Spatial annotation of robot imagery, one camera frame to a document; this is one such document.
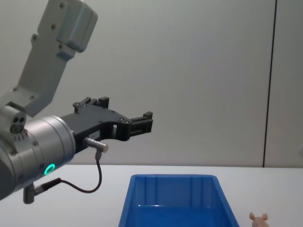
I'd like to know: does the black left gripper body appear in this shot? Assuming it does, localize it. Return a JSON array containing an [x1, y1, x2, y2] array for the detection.
[[61, 106, 131, 156]]

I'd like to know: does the blue plastic bin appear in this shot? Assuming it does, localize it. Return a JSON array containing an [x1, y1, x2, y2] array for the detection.
[[117, 174, 241, 227]]

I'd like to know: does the small pink toy pig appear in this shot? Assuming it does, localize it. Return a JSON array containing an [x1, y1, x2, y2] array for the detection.
[[248, 205, 269, 227]]

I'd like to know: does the thin dark gripper cable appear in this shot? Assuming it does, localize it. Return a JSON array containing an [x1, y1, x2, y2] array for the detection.
[[23, 136, 109, 204]]

